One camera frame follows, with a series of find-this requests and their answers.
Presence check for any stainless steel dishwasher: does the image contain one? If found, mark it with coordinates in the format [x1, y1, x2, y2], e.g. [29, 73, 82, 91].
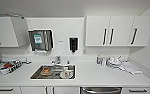
[80, 86, 123, 94]

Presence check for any chrome sink faucet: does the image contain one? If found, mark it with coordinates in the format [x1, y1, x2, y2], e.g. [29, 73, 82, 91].
[50, 55, 63, 66]

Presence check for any white mug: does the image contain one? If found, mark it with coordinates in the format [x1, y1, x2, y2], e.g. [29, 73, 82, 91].
[62, 68, 74, 80]

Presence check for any dish soap bottle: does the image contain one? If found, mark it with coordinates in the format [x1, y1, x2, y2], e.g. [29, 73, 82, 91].
[96, 54, 103, 66]

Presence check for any steel paper towel dispenser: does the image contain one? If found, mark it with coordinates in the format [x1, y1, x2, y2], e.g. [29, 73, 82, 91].
[27, 29, 54, 53]

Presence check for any white base cabinet door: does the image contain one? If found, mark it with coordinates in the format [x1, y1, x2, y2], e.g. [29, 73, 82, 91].
[20, 86, 51, 94]
[49, 86, 81, 94]

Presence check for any stainless steel sink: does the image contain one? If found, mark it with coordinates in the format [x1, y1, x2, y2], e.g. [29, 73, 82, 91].
[29, 63, 77, 81]

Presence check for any dish rack with dishes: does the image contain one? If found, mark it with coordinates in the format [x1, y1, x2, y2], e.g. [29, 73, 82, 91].
[0, 57, 32, 76]

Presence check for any black wall soap dispenser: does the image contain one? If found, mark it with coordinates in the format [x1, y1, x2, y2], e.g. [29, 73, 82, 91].
[68, 36, 79, 54]

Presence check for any white wall cabinet door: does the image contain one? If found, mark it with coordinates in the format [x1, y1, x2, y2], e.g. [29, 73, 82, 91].
[130, 15, 150, 47]
[107, 15, 133, 47]
[0, 17, 19, 48]
[85, 15, 109, 47]

